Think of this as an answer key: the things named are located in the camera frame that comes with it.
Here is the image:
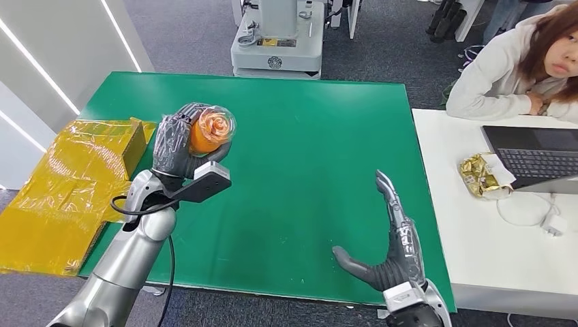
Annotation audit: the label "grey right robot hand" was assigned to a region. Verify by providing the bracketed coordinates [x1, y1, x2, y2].
[331, 169, 427, 293]

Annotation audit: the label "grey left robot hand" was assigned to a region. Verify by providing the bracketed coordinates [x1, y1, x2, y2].
[152, 102, 233, 181]

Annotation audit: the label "orange bottle with clear cap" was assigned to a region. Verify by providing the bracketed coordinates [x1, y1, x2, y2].
[188, 105, 237, 155]

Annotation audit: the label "yellow film wrapped box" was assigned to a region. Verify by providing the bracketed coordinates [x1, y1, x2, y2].
[47, 117, 158, 191]

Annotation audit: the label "white desk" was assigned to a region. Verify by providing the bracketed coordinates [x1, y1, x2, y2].
[412, 108, 578, 322]

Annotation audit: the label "gold foil wrapper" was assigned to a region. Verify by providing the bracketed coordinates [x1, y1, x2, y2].
[459, 153, 502, 198]

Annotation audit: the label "green table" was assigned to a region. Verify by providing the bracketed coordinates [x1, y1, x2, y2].
[78, 71, 457, 312]

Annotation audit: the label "white tissue paper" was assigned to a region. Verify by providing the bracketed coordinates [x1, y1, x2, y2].
[485, 153, 517, 202]

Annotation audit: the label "yellow flat film bag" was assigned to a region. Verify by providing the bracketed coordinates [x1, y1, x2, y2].
[0, 178, 145, 277]

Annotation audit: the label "dark grey laptop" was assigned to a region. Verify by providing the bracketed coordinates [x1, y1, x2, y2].
[481, 125, 578, 196]

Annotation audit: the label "person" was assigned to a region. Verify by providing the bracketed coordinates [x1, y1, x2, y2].
[482, 0, 534, 45]
[446, 2, 578, 125]

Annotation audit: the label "white furniture panel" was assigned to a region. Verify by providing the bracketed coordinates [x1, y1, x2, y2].
[331, 0, 362, 40]

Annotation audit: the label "black shoes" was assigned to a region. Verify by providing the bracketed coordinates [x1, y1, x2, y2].
[425, 0, 468, 45]

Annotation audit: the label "white cabinet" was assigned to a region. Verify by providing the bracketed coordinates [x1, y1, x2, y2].
[455, 0, 486, 44]

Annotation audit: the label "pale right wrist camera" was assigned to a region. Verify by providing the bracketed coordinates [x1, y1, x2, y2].
[382, 281, 430, 317]

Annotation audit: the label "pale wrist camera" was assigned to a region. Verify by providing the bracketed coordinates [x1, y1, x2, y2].
[169, 161, 232, 204]
[382, 281, 430, 317]

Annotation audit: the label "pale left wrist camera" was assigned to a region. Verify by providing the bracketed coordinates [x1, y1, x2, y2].
[169, 161, 232, 204]

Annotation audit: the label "white wall light strip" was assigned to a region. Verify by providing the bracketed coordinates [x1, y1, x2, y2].
[0, 18, 82, 116]
[100, 0, 143, 73]

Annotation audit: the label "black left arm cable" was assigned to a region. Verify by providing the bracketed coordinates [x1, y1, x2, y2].
[110, 195, 179, 327]

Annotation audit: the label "white charger cable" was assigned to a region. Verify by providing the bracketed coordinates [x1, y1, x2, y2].
[496, 191, 568, 238]

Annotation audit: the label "grey cable bundle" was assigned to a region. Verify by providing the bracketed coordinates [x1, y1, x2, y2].
[458, 44, 485, 73]

